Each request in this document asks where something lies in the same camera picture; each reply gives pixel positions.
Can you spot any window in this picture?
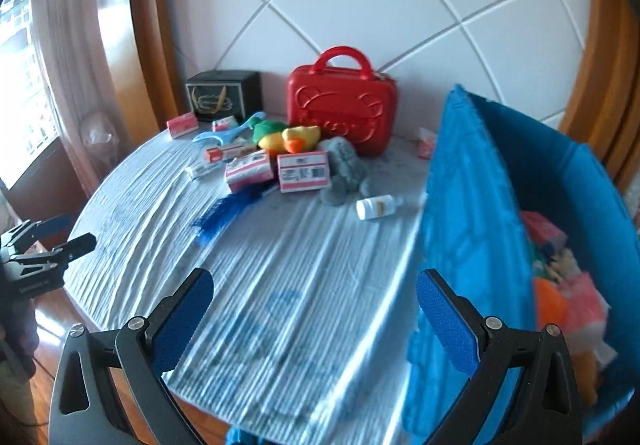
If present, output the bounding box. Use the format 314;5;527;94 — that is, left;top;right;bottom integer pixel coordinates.
0;0;61;186

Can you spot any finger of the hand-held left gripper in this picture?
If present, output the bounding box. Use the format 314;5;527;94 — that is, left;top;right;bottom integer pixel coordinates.
47;233;97;271
31;214;73;242

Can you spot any blue plastic crate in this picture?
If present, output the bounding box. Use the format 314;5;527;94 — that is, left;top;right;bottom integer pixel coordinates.
405;84;638;445

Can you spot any small white yellow plush bear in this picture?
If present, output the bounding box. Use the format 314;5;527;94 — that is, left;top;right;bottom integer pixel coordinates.
542;247;581;283

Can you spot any pink tissue pack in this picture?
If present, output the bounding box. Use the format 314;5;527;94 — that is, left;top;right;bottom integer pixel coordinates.
417;128;441;161

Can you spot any blue feather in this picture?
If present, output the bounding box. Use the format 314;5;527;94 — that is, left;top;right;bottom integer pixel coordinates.
191;185;281;246

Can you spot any pale curtain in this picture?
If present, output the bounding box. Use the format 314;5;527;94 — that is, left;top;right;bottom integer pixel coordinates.
30;0;131;196

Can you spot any plain pink box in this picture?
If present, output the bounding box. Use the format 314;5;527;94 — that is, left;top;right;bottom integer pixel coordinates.
521;211;569;248

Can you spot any pink plush toy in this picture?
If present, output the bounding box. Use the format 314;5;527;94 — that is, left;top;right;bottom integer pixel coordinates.
560;272;611;356

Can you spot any red toothpaste box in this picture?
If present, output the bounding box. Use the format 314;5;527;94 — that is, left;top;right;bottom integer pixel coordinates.
205;142;256;163

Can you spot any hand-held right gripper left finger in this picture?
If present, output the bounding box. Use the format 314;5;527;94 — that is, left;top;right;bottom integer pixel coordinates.
49;267;216;445

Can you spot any orange plush toy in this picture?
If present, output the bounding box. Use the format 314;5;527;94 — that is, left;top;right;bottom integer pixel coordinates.
532;275;571;331

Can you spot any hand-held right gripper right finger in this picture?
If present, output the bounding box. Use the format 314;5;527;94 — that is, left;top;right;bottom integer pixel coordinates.
416;269;583;445

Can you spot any red hard carry case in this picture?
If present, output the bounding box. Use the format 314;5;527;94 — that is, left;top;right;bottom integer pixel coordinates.
286;46;399;157

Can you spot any black gift box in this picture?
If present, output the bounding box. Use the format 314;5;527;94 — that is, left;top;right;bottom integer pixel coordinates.
186;70;263;123

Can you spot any pink white long box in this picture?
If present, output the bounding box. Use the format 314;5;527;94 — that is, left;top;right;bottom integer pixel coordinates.
224;149;277;193

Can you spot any pink box with barcode label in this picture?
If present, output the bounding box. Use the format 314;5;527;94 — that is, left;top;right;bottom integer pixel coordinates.
277;151;332;194

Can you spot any white pill bottle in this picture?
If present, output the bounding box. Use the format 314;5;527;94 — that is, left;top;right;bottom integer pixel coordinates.
356;194;397;221

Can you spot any grey plush toy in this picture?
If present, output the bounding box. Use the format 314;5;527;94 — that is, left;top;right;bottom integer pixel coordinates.
319;136;371;207

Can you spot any small pink pack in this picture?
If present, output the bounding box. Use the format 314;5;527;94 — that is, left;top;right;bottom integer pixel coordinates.
166;113;199;140

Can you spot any green yellow plush toy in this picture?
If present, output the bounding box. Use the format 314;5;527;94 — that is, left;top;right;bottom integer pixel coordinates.
251;119;321;158

